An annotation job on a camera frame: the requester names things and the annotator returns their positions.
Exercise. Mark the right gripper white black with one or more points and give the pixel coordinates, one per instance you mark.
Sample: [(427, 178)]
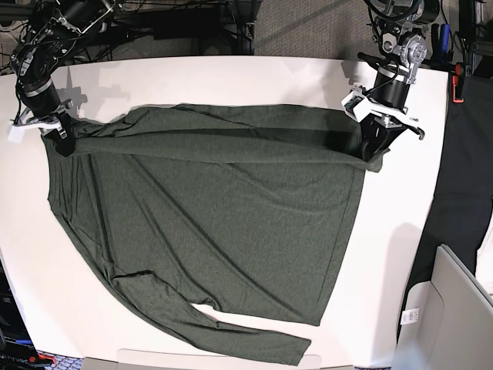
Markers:
[(56, 126)]

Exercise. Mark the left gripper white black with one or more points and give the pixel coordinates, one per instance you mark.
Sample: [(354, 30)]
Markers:
[(380, 125)]

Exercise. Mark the dark green long-sleeve shirt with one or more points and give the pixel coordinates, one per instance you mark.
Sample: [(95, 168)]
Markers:
[(247, 209)]

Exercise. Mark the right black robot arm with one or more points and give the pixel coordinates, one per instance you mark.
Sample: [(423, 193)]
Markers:
[(55, 33)]

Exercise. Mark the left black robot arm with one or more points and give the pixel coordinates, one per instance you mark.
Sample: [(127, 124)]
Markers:
[(399, 28)]

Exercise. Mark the red black table clamp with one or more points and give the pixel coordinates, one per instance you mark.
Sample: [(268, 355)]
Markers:
[(461, 72)]

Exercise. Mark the white barcode label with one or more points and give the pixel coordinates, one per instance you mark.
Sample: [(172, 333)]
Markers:
[(409, 316)]

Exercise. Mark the black box under table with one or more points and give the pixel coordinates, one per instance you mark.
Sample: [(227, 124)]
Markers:
[(183, 25)]

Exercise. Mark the beige plastic bin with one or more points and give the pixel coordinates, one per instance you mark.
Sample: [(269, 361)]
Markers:
[(454, 329)]

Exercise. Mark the red clamp lower left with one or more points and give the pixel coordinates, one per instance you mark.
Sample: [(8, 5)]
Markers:
[(41, 360)]

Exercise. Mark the blue handled clamp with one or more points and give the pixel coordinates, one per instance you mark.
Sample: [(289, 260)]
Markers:
[(442, 52)]

